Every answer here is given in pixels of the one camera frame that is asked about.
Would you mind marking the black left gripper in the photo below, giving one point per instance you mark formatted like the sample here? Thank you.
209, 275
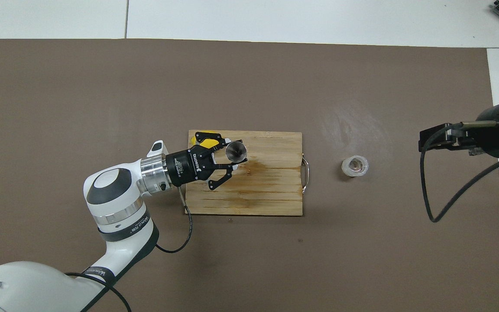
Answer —
184, 167

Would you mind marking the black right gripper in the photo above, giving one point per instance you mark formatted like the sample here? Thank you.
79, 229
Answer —
494, 134

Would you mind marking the steel double jigger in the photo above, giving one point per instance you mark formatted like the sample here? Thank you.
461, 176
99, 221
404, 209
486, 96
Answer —
236, 151

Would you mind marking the small clear glass cup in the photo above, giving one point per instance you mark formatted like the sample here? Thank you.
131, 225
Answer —
354, 166

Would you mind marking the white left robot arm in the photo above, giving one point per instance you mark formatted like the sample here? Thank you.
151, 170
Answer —
111, 182

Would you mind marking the yellow lemon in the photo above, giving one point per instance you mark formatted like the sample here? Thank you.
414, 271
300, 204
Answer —
208, 142

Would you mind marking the wooden cutting board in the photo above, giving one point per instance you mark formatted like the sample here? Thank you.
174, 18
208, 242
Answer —
275, 190

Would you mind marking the brown table mat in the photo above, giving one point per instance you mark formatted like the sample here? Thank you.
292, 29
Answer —
145, 86

